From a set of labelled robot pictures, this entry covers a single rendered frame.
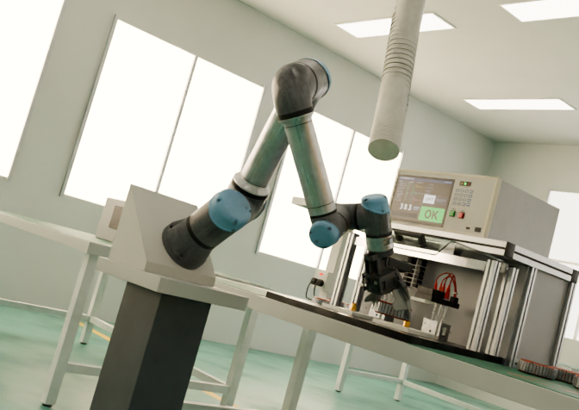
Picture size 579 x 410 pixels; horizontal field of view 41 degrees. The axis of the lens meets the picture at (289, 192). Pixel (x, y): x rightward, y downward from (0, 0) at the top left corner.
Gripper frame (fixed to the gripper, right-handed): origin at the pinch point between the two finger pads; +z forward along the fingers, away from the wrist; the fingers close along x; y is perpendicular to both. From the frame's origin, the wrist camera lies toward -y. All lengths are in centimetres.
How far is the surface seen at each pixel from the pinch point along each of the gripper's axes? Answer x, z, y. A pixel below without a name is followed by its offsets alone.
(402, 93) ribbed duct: -127, -37, -148
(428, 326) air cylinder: -12.1, 17.5, -26.7
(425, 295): -10.5, 5.7, -24.8
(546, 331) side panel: 10, 27, -59
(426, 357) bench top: 20.0, 4.2, 9.8
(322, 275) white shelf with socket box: -122, 37, -75
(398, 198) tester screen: -40, -17, -48
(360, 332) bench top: -4.7, 3.7, 9.4
